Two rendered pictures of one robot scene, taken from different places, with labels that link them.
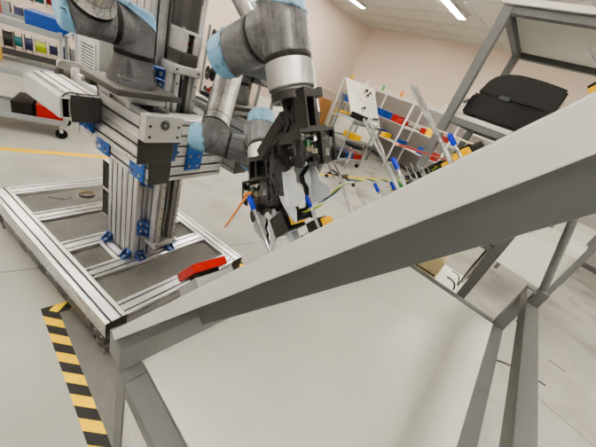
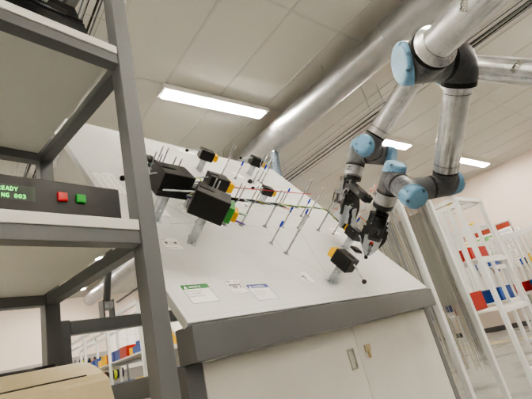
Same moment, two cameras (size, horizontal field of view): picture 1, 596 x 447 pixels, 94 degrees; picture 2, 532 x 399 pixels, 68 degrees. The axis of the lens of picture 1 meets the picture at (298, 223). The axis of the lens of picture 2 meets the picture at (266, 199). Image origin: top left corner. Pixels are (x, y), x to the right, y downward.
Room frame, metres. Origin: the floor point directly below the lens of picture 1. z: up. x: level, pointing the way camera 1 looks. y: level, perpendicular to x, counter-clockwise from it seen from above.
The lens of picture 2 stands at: (2.02, -0.14, 0.80)
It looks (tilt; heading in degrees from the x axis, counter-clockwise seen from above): 20 degrees up; 185
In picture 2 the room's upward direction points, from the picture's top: 14 degrees counter-clockwise
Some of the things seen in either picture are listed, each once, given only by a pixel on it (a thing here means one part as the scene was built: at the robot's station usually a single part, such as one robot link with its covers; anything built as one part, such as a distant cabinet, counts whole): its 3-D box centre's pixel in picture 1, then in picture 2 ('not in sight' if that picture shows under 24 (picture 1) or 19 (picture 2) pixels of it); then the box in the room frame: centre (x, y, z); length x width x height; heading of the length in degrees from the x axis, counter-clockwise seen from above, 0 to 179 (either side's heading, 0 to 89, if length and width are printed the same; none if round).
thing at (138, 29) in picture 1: (132, 27); not in sight; (0.97, 0.72, 1.33); 0.13 x 0.12 x 0.14; 152
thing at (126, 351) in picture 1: (308, 266); (351, 313); (0.80, -0.09, 0.83); 1.18 x 0.06 x 0.06; 147
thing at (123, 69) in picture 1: (133, 67); not in sight; (0.97, 0.71, 1.21); 0.15 x 0.15 x 0.10
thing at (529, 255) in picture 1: (561, 238); not in sight; (3.02, -2.67, 0.83); 1.18 x 0.72 x 1.65; 138
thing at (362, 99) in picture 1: (356, 121); not in sight; (7.55, -0.46, 0.83); 1.18 x 0.72 x 1.65; 138
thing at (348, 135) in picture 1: (350, 139); not in sight; (6.33, -0.41, 0.54); 0.99 x 0.50 x 1.08; 140
